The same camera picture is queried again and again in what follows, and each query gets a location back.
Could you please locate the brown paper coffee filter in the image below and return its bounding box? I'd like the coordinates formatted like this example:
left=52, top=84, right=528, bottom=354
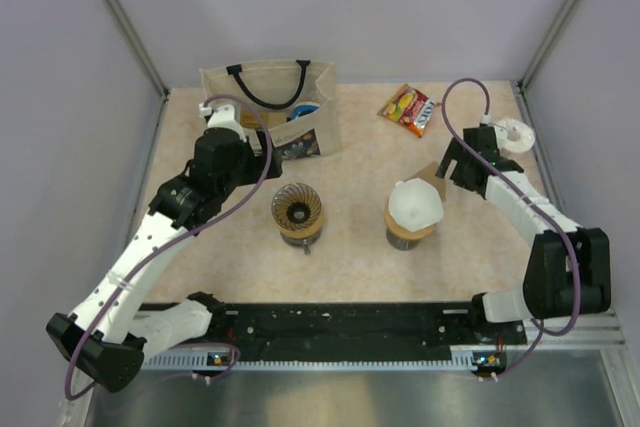
left=414, top=161, right=447, bottom=202

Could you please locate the grey glass dripper cone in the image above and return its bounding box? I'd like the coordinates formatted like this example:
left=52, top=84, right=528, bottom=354
left=271, top=183, right=323, bottom=232

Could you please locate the white paper coffee filter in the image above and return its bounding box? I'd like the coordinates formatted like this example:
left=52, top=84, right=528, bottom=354
left=388, top=178, right=444, bottom=232

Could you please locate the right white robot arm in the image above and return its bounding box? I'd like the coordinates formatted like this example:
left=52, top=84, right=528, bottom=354
left=436, top=125, right=611, bottom=343

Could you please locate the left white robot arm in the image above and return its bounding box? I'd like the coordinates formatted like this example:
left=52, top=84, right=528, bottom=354
left=46, top=94, right=282, bottom=401

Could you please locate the white tape roll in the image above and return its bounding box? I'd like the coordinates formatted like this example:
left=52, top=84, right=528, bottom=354
left=494, top=118, right=536, bottom=154

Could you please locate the brown box in bag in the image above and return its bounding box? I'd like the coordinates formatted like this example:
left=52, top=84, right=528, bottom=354
left=240, top=110, right=288, bottom=130

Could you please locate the blue white item in bag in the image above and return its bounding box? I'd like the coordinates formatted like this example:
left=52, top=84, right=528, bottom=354
left=289, top=101, right=320, bottom=121

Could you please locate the beige canvas tote bag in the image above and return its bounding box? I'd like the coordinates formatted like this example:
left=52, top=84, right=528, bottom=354
left=200, top=60, right=341, bottom=160

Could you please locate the red yellow candy packet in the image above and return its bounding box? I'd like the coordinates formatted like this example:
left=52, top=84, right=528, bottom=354
left=378, top=84, right=441, bottom=138

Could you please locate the grey glass carafe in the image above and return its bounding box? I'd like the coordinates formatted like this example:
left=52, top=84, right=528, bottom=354
left=386, top=230, right=421, bottom=251

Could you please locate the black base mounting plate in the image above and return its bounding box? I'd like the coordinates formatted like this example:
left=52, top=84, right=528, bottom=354
left=139, top=301, right=529, bottom=362

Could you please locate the glass carafe with handle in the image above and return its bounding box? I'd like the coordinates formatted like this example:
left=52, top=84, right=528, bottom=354
left=282, top=236, right=319, bottom=256

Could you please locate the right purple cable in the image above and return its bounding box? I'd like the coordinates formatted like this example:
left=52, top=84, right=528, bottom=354
left=440, top=77, right=584, bottom=381

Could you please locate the purple cable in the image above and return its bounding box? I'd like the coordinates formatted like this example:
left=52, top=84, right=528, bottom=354
left=440, top=77, right=584, bottom=381
left=64, top=94, right=275, bottom=402

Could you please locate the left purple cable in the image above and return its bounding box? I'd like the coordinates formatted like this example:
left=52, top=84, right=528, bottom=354
left=64, top=94, right=275, bottom=402

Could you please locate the grey slotted cable duct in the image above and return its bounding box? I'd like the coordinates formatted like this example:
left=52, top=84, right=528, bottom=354
left=142, top=345, right=506, bottom=372

